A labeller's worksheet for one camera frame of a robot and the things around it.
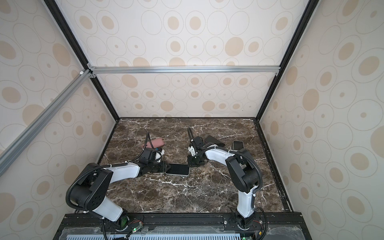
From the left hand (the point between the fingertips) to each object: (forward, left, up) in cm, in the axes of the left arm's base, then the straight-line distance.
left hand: (172, 164), depth 91 cm
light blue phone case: (-1, -4, -5) cm, 6 cm away
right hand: (+1, -10, -2) cm, 11 cm away
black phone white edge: (-1, -3, -5) cm, 6 cm away
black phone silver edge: (+18, -44, -6) cm, 48 cm away
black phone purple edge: (+22, -25, -4) cm, 34 cm away
